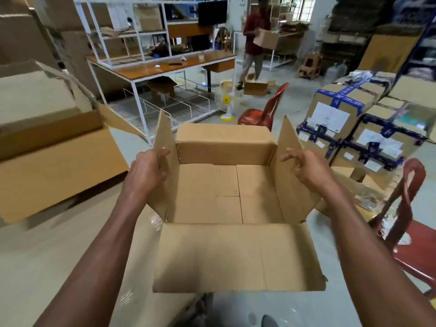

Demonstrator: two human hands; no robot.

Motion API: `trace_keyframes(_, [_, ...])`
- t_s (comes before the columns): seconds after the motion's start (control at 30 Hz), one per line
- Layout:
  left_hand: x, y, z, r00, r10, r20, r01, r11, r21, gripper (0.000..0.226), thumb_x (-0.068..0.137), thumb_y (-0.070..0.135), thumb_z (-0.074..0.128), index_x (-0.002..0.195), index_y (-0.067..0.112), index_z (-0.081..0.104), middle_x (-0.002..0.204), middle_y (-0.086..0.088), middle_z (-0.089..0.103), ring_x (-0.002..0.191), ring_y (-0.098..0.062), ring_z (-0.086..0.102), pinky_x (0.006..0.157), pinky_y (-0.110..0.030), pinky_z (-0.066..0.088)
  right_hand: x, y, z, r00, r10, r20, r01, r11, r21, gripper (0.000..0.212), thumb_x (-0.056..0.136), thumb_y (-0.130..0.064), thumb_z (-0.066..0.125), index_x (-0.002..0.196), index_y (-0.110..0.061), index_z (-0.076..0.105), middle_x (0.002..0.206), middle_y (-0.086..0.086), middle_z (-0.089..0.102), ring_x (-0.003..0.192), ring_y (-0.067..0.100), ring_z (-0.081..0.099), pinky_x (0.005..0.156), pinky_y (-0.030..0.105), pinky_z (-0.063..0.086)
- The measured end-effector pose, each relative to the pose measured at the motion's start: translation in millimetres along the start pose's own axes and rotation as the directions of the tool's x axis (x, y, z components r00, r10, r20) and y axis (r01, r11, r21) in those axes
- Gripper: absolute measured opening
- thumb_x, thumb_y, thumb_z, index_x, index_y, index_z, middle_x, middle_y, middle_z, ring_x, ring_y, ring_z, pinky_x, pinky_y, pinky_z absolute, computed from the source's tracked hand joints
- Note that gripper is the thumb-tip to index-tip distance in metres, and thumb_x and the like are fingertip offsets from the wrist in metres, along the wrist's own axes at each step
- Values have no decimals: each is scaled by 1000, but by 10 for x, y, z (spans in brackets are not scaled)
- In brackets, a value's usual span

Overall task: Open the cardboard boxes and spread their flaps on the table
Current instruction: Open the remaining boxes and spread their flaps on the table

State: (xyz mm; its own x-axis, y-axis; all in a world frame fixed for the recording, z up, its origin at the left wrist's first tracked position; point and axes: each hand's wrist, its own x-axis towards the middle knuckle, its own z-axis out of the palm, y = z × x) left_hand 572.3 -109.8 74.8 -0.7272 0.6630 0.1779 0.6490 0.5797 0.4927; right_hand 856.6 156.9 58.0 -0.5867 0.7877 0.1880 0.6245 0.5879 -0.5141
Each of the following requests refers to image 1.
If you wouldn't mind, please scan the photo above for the small open brown box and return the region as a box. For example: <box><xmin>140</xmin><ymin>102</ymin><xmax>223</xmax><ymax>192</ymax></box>
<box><xmin>243</xmin><ymin>79</ymin><xmax>277</xmax><ymax>97</ymax></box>

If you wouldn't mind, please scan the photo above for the stack of flattened cardboard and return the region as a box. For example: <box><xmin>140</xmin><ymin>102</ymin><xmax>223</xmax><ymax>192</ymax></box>
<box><xmin>320</xmin><ymin>0</ymin><xmax>402</xmax><ymax>62</ymax></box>

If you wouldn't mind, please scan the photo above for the person's left forearm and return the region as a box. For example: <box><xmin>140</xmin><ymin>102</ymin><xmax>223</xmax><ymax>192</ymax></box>
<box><xmin>34</xmin><ymin>190</ymin><xmax>150</xmax><ymax>327</ymax></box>

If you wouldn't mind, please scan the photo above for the white wire mesh rack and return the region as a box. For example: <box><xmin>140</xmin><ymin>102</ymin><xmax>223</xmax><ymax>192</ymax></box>
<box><xmin>109</xmin><ymin>69</ymin><xmax>222</xmax><ymax>137</ymax></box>

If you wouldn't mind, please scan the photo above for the upright brown box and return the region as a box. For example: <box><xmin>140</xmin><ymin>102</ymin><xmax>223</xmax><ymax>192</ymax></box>
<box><xmin>357</xmin><ymin>32</ymin><xmax>423</xmax><ymax>74</ymax></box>

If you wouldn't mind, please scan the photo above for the person's right hand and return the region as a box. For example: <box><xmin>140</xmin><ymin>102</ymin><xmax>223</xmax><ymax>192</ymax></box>
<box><xmin>280</xmin><ymin>148</ymin><xmax>336</xmax><ymax>193</ymax></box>

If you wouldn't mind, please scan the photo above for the plain brown carried box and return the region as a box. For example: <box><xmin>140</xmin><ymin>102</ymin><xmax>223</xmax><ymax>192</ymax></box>
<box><xmin>253</xmin><ymin>29</ymin><xmax>280</xmax><ymax>50</ymax></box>

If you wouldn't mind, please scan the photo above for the wooden desk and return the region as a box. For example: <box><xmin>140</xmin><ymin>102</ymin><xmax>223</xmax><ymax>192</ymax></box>
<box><xmin>87</xmin><ymin>50</ymin><xmax>238</xmax><ymax>144</ymax></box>

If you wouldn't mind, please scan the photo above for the person's right forearm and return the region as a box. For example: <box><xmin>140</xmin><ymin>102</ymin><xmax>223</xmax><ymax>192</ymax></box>
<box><xmin>320</xmin><ymin>180</ymin><xmax>436</xmax><ymax>327</ymax></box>

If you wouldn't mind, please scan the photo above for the small white yellow fan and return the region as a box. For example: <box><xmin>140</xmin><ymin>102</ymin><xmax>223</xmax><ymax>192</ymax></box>
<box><xmin>214</xmin><ymin>83</ymin><xmax>244</xmax><ymax>122</ymax></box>

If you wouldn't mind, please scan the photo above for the blue metal rack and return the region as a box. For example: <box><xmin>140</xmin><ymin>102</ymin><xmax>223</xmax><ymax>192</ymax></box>
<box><xmin>395</xmin><ymin>0</ymin><xmax>436</xmax><ymax>79</ymax></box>

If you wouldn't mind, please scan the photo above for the crumpled brown box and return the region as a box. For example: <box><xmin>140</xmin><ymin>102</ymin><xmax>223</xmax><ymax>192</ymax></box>
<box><xmin>146</xmin><ymin>76</ymin><xmax>178</xmax><ymax>103</ymax></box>

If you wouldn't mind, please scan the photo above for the taped box with hazard label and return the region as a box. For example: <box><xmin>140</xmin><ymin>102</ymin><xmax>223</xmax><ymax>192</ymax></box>
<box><xmin>146</xmin><ymin>110</ymin><xmax>327</xmax><ymax>293</ymax></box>

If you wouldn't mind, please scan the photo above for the white plastic jug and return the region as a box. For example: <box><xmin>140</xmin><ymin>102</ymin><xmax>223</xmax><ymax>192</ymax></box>
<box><xmin>323</xmin><ymin>63</ymin><xmax>348</xmax><ymax>85</ymax></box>

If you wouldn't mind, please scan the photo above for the pile of blue taped parcels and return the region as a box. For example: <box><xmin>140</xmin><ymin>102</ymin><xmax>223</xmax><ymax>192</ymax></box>
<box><xmin>296</xmin><ymin>69</ymin><xmax>436</xmax><ymax>215</ymax></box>

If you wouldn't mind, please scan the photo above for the wooden stool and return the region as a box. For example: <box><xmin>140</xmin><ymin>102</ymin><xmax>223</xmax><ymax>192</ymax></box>
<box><xmin>295</xmin><ymin>54</ymin><xmax>322</xmax><ymax>80</ymax></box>

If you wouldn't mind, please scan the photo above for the large brown carton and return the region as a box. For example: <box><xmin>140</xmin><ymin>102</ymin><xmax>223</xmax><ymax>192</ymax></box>
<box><xmin>0</xmin><ymin>0</ymin><xmax>59</xmax><ymax>69</ymax></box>

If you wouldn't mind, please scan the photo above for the black monitor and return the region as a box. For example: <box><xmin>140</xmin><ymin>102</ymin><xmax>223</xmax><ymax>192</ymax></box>
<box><xmin>198</xmin><ymin>0</ymin><xmax>228</xmax><ymax>26</ymax></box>

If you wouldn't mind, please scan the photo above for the large yellow cardboard box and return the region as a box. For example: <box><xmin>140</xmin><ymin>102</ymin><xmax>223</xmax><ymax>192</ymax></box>
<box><xmin>0</xmin><ymin>104</ymin><xmax>144</xmax><ymax>225</ymax></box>

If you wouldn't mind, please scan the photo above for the white metal shelf frame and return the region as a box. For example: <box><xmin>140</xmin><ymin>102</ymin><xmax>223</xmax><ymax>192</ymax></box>
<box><xmin>73</xmin><ymin>0</ymin><xmax>218</xmax><ymax>69</ymax></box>

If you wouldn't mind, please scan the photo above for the person's left hand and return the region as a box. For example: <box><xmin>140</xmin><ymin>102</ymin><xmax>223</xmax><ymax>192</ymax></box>
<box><xmin>121</xmin><ymin>148</ymin><xmax>171</xmax><ymax>201</ymax></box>

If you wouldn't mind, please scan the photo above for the red plastic chair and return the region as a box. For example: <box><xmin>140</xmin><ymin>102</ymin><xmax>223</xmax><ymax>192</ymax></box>
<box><xmin>238</xmin><ymin>82</ymin><xmax>290</xmax><ymax>132</ymax></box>
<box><xmin>369</xmin><ymin>158</ymin><xmax>436</xmax><ymax>297</ymax></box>

